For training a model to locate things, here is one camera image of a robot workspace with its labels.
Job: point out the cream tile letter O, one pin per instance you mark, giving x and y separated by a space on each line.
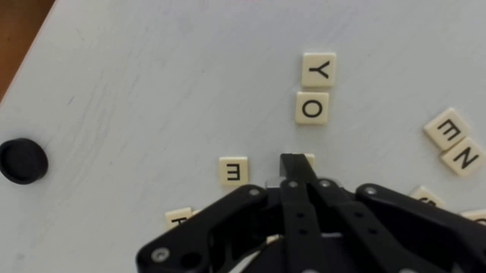
312 108

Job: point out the cream tile letter Y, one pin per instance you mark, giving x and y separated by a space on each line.
320 70

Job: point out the black round cap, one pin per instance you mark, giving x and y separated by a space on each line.
24 161

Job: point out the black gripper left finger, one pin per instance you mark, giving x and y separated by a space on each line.
218 237

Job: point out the cream tile letter e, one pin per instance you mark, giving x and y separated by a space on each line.
447 129
235 170

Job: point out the cream tile letter N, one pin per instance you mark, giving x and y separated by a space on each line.
464 158

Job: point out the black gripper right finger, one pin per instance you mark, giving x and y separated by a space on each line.
396 233

